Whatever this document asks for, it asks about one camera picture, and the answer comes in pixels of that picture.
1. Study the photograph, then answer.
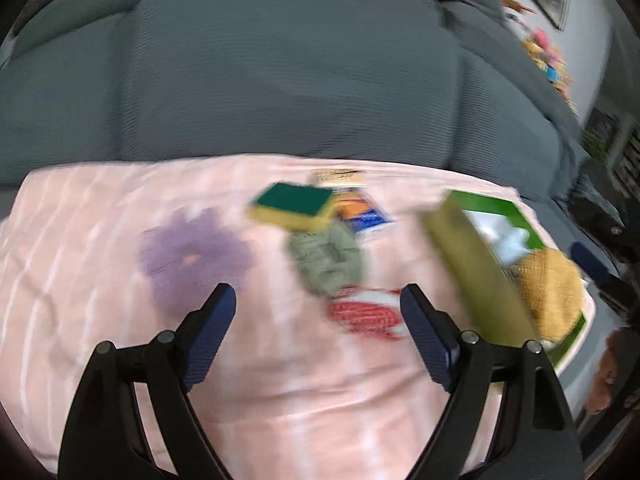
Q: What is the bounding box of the purple checked gauze scrunchie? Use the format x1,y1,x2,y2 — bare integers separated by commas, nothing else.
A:
139,207,255,318

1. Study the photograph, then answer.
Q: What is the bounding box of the red and white knitted cloth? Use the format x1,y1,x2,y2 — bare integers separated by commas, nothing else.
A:
326,286,408,342

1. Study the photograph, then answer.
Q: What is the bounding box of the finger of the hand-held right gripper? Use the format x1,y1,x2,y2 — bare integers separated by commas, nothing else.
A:
570,240,640,312
570,199,640,267

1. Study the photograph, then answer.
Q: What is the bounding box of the blue and orange pack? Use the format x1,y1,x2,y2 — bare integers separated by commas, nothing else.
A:
330,187,396,236

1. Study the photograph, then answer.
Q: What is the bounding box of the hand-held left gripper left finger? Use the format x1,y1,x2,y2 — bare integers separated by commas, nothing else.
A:
57,282,237,480

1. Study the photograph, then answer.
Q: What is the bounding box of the wall shelf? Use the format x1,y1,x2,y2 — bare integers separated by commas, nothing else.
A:
610,125,640,196

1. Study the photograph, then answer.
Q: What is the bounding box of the green houseplant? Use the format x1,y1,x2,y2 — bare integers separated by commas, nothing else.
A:
582,110,621,161

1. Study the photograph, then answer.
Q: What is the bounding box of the green box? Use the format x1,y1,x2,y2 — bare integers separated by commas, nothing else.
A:
420,189,593,376

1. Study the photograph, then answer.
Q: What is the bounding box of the grey knit throw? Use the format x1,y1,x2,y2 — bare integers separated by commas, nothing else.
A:
565,175,617,217

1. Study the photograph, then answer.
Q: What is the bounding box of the orange plush toy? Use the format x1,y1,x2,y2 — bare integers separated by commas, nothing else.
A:
515,249,586,343

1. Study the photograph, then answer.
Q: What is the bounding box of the brown fuzzy object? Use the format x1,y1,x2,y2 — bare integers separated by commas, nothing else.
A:
585,330,626,413

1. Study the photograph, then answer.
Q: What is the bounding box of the row of colourful plush toys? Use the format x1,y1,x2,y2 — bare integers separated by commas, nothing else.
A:
500,0,576,106

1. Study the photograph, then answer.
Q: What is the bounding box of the green knitted scrunchie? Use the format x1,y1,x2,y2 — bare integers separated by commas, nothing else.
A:
287,222,368,296

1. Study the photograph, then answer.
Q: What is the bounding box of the tan paper card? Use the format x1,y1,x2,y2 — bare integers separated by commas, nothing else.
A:
310,167,368,188

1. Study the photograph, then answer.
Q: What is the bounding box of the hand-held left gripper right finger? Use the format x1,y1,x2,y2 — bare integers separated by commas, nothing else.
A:
399,283,586,480

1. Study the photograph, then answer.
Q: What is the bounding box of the green and yellow sponge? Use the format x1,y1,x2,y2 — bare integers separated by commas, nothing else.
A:
248,182,337,233

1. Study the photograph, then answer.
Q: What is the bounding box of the grey sofa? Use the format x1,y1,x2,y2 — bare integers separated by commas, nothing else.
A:
0,0,631,411

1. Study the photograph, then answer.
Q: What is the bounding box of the pink striped blanket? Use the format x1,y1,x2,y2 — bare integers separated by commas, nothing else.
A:
0,154,598,480

